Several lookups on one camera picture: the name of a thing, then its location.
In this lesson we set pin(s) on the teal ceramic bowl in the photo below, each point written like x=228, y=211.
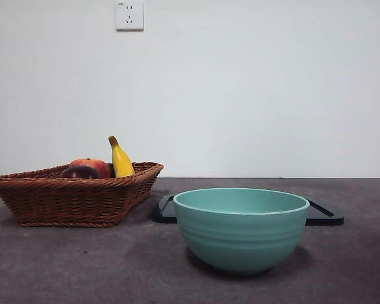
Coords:
x=240, y=240

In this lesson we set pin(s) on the dark red plum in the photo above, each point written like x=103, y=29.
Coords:
x=80, y=173

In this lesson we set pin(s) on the white wall socket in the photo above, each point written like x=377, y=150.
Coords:
x=130, y=16

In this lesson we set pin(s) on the brown wicker basket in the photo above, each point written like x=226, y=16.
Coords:
x=66, y=202

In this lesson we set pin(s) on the red orange peach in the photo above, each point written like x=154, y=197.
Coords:
x=92, y=164

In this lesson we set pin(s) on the black rectangular tray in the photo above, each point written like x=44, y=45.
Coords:
x=165, y=212

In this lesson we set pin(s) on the yellow banana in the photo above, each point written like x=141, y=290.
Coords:
x=122, y=161

